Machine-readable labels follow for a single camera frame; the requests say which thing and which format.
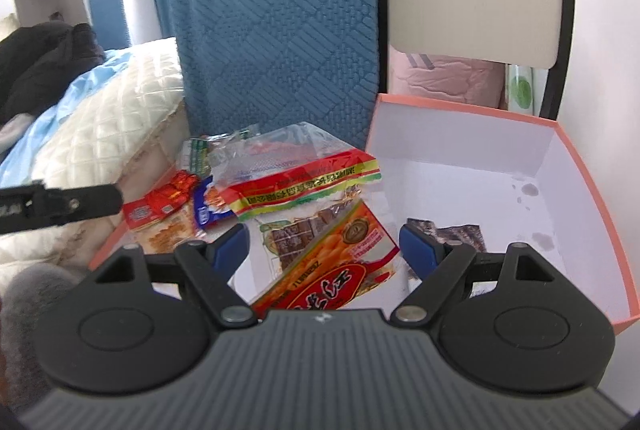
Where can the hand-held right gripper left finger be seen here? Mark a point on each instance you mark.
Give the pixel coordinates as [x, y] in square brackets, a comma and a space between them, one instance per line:
[234, 244]

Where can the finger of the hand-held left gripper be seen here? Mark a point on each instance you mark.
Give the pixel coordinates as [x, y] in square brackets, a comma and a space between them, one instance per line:
[85, 202]

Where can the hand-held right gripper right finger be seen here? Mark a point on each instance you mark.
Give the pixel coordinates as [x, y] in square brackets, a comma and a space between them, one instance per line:
[416, 247]

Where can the pink box lid tray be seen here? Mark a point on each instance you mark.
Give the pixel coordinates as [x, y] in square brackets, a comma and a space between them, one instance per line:
[106, 251]

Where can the brown dried tofu packet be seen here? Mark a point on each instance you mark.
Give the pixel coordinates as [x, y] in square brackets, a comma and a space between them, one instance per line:
[295, 242]

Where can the large orange red snack bag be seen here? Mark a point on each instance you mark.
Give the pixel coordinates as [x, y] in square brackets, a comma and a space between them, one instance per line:
[350, 260]

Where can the pink cardboard box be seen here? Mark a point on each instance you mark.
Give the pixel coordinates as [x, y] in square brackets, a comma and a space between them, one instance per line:
[475, 150]

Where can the dark snack packet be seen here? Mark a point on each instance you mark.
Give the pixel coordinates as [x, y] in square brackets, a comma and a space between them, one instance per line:
[460, 235]

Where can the small blue snack packet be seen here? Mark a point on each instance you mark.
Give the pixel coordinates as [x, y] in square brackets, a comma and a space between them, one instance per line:
[207, 205]

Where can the light blue cloth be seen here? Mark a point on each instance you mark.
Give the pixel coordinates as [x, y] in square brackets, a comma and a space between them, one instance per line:
[30, 145]

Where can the red cracker packet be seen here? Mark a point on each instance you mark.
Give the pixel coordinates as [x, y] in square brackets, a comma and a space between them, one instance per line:
[160, 210]

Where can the cream quilted bed cover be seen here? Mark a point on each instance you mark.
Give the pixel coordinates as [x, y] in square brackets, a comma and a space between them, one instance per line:
[110, 120]

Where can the clear bag with red band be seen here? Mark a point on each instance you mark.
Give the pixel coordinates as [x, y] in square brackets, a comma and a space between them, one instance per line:
[300, 180]

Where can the grey fleece cloth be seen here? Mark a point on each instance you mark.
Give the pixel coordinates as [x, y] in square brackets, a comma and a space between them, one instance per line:
[35, 300]

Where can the green white snack packet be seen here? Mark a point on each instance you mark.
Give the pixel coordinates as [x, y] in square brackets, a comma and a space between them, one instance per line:
[195, 157]

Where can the black clothing pile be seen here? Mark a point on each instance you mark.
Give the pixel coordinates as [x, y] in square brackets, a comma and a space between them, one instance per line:
[40, 60]

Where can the pink quilted blanket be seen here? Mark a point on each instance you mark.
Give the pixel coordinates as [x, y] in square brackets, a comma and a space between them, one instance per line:
[450, 80]

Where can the white green-dotted bag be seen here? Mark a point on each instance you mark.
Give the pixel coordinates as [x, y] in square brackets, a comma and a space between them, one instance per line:
[520, 90]

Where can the blue chair back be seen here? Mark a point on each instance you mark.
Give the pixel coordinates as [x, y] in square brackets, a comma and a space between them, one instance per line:
[107, 15]

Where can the blue textured mattress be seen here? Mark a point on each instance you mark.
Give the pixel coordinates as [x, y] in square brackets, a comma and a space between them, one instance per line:
[275, 35]

